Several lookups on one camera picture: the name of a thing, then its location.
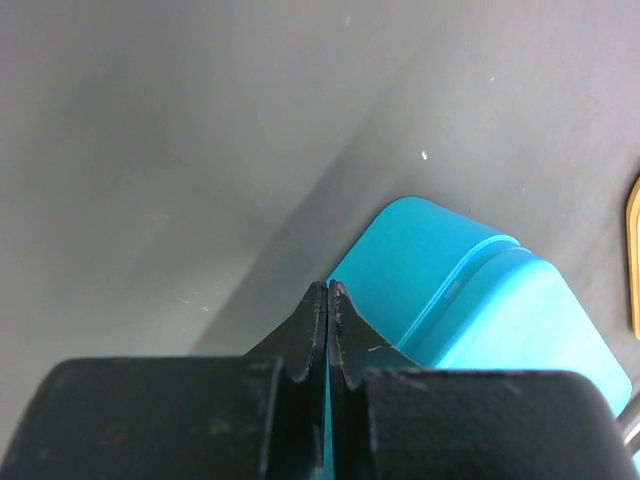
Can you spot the blue cookie tin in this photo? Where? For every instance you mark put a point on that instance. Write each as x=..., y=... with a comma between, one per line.
x=410, y=264

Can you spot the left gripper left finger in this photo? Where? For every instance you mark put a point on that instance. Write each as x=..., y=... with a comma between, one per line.
x=255, y=416

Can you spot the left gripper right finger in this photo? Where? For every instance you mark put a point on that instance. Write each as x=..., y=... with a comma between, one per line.
x=392, y=419

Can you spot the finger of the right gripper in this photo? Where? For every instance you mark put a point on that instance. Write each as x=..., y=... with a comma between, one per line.
x=629, y=423

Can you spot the blue tin lid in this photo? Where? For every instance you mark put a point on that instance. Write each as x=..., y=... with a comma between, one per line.
x=518, y=313

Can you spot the yellow tray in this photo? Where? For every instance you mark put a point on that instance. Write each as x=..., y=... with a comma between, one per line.
x=632, y=239

